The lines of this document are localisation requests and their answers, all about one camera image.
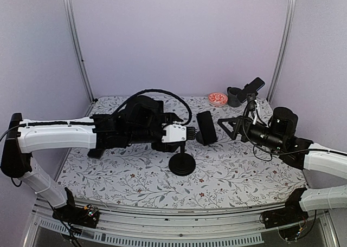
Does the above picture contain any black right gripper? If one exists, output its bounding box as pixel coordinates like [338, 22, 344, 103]
[217, 117, 285, 152]

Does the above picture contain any black round-base phone stand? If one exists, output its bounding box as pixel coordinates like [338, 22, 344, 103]
[169, 142, 196, 177]

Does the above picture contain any black phone with pink edge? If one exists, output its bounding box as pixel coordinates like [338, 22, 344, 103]
[87, 149, 104, 159]

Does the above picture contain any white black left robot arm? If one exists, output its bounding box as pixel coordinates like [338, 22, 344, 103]
[1, 91, 196, 228]

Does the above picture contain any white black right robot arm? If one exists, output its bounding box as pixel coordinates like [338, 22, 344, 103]
[217, 93, 346, 229]

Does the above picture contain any black phone on tall stand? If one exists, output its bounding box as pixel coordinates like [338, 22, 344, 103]
[236, 77, 265, 103]

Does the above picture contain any dark grey cup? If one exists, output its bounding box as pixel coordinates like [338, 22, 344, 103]
[227, 87, 241, 107]

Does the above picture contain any red white patterned bowl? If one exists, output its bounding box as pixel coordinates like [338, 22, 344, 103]
[208, 92, 228, 106]

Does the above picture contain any floral patterned table mat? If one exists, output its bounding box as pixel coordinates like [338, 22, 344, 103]
[55, 95, 309, 210]

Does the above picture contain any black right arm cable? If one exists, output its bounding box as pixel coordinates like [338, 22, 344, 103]
[241, 106, 310, 163]

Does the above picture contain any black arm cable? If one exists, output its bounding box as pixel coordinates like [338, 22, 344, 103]
[113, 88, 192, 128]
[241, 106, 310, 163]

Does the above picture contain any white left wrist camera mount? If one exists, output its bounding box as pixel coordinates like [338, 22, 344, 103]
[162, 123, 187, 143]

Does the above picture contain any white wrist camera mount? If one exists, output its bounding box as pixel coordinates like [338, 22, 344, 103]
[251, 100, 262, 125]
[162, 123, 187, 143]

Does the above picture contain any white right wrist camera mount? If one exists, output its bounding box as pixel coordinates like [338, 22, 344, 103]
[251, 100, 262, 125]

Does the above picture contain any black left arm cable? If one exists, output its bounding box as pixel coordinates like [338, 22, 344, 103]
[113, 88, 192, 128]

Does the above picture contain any right aluminium frame post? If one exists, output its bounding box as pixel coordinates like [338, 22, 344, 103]
[267, 0, 297, 103]

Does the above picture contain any aluminium frame post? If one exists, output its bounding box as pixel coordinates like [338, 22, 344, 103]
[63, 0, 95, 103]
[267, 0, 297, 103]

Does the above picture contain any aluminium front rail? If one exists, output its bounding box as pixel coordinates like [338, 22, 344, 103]
[23, 199, 343, 246]

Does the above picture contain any left aluminium frame post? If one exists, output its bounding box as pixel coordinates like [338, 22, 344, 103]
[63, 0, 95, 103]

